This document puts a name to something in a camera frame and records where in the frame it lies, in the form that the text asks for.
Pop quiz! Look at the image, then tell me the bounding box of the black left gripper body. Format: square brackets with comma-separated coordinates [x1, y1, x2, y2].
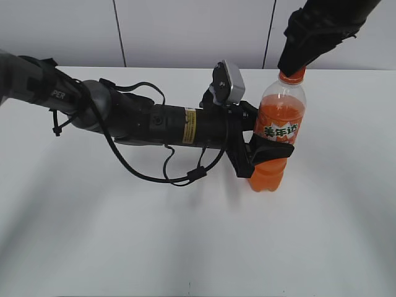
[198, 90, 252, 178]

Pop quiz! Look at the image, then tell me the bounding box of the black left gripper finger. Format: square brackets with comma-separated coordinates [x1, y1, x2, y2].
[239, 100, 258, 130]
[246, 134, 294, 166]

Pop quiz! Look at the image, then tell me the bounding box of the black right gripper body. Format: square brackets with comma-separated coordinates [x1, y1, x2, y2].
[284, 1, 379, 39]

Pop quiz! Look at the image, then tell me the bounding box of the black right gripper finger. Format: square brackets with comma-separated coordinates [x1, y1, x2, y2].
[277, 30, 342, 77]

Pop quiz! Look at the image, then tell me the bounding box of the orange bottle cap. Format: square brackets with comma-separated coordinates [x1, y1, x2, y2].
[278, 66, 306, 85]

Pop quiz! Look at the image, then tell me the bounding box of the orange soda bottle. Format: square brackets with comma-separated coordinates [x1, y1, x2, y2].
[249, 78, 306, 192]

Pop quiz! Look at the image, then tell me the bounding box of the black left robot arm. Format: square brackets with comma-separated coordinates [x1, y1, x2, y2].
[1, 51, 257, 186]

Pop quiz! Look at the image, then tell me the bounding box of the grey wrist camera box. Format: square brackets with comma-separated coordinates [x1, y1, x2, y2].
[210, 60, 246, 106]

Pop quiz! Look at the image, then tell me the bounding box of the black cable loop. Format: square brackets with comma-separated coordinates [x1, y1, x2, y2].
[74, 79, 228, 186]

